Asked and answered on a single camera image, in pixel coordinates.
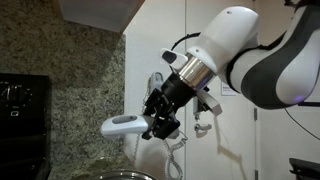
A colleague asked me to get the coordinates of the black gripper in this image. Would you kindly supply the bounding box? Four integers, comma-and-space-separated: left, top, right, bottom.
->
142, 72, 198, 141

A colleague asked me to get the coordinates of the white intercom handset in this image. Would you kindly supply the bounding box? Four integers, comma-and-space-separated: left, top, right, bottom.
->
100, 114, 181, 140

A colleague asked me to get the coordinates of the white handset cord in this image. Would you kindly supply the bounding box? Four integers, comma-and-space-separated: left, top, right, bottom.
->
133, 96, 189, 180

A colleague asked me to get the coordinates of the dark door deadbolt lock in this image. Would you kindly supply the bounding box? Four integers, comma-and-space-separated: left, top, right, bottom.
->
193, 99, 201, 122

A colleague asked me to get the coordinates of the white door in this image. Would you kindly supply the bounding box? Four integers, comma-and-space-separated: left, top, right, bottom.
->
184, 0, 258, 180

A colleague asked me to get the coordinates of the shiny steel pot lid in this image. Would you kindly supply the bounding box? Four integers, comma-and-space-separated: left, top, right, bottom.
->
86, 169, 158, 180

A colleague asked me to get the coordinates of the white door sign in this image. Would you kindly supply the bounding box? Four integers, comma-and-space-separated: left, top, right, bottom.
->
220, 81, 238, 97

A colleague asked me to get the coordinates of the wooden upper cabinet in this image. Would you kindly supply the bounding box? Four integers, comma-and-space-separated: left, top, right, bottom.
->
58, 0, 146, 34

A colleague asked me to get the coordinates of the black kitchen stove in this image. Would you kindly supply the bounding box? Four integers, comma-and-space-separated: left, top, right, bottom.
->
0, 73, 53, 180

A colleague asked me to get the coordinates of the black rounded furniture piece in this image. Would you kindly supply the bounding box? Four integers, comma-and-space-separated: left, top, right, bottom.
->
288, 157, 320, 180

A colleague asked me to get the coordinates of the silver door lever handle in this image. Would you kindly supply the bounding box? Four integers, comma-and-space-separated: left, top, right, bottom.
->
194, 123, 213, 133

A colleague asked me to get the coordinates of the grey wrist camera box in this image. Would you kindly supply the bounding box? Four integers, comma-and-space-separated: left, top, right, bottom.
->
195, 89, 223, 118

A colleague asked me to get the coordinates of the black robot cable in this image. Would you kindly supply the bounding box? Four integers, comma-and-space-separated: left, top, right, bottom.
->
171, 32, 201, 51

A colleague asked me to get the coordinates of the thin black hanging cable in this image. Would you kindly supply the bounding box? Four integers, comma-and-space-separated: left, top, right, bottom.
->
284, 107, 320, 142

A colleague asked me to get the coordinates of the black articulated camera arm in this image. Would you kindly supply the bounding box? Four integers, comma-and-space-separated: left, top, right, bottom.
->
297, 101, 320, 108

